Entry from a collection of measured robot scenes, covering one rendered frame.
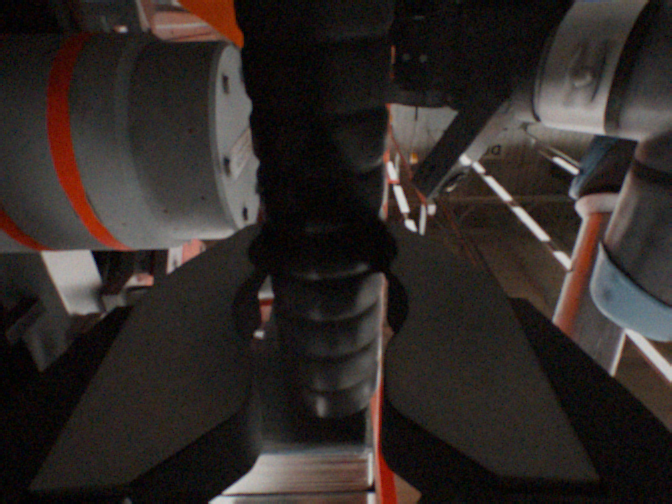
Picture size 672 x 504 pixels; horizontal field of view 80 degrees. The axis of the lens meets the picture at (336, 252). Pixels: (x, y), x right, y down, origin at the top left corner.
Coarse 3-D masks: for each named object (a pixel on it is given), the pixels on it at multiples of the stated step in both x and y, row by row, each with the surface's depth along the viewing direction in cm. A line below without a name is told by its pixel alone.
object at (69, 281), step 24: (0, 264) 30; (24, 264) 30; (48, 264) 30; (72, 264) 32; (0, 288) 31; (24, 288) 31; (48, 288) 31; (72, 288) 32; (96, 288) 35; (48, 312) 32; (72, 312) 32; (24, 336) 33; (48, 336) 33; (48, 360) 34
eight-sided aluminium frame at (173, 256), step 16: (80, 0) 43; (96, 0) 43; (112, 0) 43; (128, 0) 43; (144, 0) 44; (96, 16) 44; (112, 16) 44; (128, 16) 44; (144, 16) 44; (128, 256) 50; (144, 256) 52; (160, 256) 50; (176, 256) 52; (128, 272) 49; (144, 272) 52; (160, 272) 49
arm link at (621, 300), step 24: (648, 168) 23; (624, 192) 26; (648, 192) 23; (624, 216) 25; (648, 216) 24; (624, 240) 25; (648, 240) 24; (600, 264) 28; (624, 264) 26; (648, 264) 24; (600, 288) 28; (624, 288) 26; (648, 288) 25; (624, 312) 26; (648, 312) 25; (648, 336) 26
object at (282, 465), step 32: (256, 352) 17; (288, 416) 15; (352, 416) 14; (288, 448) 14; (320, 448) 14; (352, 448) 14; (256, 480) 14; (288, 480) 14; (320, 480) 14; (352, 480) 14
